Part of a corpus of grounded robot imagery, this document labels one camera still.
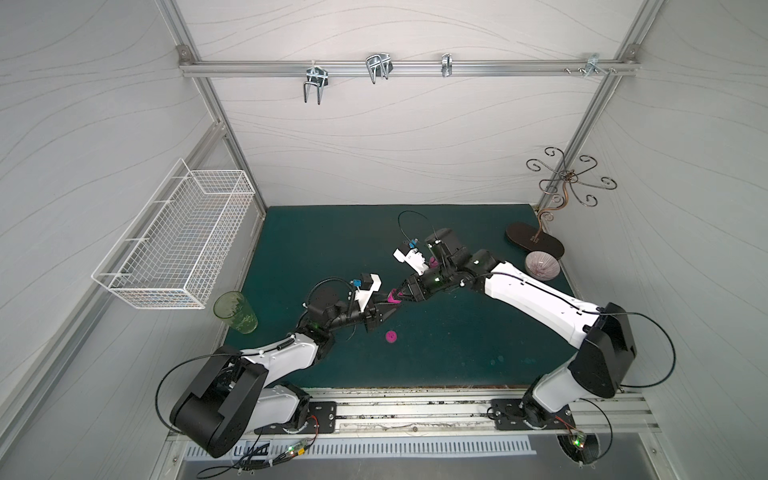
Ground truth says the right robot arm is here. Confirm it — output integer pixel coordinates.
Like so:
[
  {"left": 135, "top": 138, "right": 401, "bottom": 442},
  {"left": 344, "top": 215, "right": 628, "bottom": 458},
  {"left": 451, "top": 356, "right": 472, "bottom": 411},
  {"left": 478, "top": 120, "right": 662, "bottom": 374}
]
[{"left": 391, "top": 228, "right": 637, "bottom": 430}]

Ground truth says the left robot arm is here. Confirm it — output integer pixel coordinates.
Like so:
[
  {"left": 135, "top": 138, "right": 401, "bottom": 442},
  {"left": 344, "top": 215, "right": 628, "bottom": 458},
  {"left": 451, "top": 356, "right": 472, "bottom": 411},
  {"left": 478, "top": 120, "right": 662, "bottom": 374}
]
[{"left": 161, "top": 274, "right": 404, "bottom": 458}]

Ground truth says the pink patterned bowl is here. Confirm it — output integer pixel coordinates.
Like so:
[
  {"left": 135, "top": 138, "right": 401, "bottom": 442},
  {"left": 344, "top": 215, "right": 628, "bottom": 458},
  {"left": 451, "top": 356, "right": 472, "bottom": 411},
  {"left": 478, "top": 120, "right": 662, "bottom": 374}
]
[{"left": 525, "top": 251, "right": 561, "bottom": 281}]

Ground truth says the metal hook tree stand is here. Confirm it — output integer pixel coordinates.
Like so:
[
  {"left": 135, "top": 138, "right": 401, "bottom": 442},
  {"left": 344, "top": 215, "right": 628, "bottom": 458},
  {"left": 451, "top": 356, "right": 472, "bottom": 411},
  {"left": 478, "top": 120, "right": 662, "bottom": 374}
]
[{"left": 505, "top": 154, "right": 618, "bottom": 260}]

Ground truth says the green plastic cup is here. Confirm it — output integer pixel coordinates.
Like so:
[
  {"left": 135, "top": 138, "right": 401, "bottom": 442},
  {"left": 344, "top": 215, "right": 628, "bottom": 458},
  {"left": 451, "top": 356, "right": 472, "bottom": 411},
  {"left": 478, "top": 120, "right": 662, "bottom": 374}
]
[{"left": 213, "top": 291, "right": 258, "bottom": 334}]

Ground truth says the small metal hook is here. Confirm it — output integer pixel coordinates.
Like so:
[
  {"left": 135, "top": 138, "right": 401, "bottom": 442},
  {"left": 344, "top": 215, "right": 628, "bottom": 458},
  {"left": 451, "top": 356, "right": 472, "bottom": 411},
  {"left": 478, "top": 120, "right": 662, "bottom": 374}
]
[{"left": 441, "top": 53, "right": 453, "bottom": 78}]

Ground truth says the round black device with LED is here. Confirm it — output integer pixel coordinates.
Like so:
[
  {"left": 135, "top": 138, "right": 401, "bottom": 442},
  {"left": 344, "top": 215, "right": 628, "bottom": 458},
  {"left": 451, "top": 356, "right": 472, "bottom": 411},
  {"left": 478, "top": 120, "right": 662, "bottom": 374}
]
[{"left": 556, "top": 433, "right": 601, "bottom": 466}]

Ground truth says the metal double hook middle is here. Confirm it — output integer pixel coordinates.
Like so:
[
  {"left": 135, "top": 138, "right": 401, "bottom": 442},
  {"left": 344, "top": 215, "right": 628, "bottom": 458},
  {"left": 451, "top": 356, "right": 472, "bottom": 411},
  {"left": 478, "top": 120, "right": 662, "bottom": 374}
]
[{"left": 365, "top": 53, "right": 393, "bottom": 84}]

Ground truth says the metal double hook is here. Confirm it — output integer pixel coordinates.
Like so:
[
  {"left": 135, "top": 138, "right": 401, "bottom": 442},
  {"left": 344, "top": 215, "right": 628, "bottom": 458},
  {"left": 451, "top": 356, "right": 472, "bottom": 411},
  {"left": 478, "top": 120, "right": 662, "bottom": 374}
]
[
  {"left": 303, "top": 66, "right": 329, "bottom": 105},
  {"left": 365, "top": 53, "right": 393, "bottom": 84}
]

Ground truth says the metal double hook left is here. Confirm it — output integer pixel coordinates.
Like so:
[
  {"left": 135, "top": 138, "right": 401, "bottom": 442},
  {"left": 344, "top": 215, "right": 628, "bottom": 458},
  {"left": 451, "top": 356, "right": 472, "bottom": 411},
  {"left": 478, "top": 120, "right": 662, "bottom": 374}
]
[{"left": 303, "top": 66, "right": 329, "bottom": 105}]

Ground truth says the aluminium top crossbar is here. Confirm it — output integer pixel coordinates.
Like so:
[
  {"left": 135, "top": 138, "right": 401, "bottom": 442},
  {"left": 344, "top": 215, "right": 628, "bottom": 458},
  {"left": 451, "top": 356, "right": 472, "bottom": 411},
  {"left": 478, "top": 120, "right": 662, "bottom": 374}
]
[{"left": 179, "top": 54, "right": 641, "bottom": 79}]

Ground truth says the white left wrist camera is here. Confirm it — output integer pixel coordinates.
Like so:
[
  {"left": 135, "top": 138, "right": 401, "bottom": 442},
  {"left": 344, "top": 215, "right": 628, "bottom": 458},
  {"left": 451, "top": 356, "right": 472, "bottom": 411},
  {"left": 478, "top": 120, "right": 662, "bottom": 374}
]
[{"left": 351, "top": 273, "right": 382, "bottom": 312}]

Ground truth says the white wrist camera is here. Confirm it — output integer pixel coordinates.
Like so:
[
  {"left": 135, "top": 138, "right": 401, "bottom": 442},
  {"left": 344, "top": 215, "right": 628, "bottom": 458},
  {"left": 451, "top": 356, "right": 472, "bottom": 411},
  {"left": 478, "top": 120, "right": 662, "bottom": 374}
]
[
  {"left": 351, "top": 273, "right": 382, "bottom": 312},
  {"left": 393, "top": 239, "right": 429, "bottom": 276}
]

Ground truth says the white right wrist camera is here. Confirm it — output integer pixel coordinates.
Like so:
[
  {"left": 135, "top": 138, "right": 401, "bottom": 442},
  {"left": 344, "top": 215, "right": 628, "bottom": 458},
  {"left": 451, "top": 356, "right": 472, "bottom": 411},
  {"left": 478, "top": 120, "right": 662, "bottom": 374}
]
[{"left": 393, "top": 239, "right": 429, "bottom": 276}]

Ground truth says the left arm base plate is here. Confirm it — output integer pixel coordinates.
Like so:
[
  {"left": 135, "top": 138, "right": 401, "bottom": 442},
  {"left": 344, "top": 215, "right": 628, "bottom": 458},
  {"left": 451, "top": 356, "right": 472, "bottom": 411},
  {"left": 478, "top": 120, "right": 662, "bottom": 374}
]
[{"left": 250, "top": 400, "right": 337, "bottom": 436}]

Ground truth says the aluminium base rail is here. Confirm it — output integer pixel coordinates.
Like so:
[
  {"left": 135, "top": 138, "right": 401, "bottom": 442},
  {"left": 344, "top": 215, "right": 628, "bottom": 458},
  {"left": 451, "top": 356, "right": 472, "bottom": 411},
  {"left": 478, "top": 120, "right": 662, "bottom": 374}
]
[{"left": 166, "top": 386, "right": 661, "bottom": 442}]

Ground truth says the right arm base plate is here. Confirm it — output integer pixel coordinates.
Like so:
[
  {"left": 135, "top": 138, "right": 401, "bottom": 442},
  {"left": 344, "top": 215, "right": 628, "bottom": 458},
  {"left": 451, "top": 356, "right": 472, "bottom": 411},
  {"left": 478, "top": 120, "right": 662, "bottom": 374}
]
[{"left": 485, "top": 398, "right": 575, "bottom": 431}]

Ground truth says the white wire basket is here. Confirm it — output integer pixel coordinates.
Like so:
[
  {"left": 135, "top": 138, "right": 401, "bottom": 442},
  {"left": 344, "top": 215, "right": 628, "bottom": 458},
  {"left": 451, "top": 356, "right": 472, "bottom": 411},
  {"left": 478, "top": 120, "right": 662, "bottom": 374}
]
[{"left": 91, "top": 159, "right": 255, "bottom": 310}]

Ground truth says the white slotted cable duct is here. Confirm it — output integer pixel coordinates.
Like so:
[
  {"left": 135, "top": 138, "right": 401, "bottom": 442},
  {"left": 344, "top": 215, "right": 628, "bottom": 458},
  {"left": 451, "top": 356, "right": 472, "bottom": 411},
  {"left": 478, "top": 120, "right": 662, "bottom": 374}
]
[{"left": 184, "top": 435, "right": 537, "bottom": 463}]

